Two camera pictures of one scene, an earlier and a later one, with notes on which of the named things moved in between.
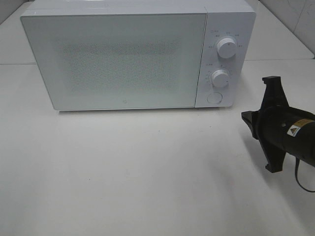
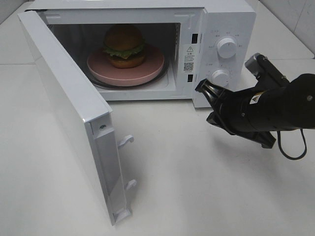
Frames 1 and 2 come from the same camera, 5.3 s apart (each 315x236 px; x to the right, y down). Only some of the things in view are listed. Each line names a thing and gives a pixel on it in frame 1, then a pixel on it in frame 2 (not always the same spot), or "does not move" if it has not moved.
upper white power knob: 226,48 does not move
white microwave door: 108,61 to 88,119
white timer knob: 220,78 does not move
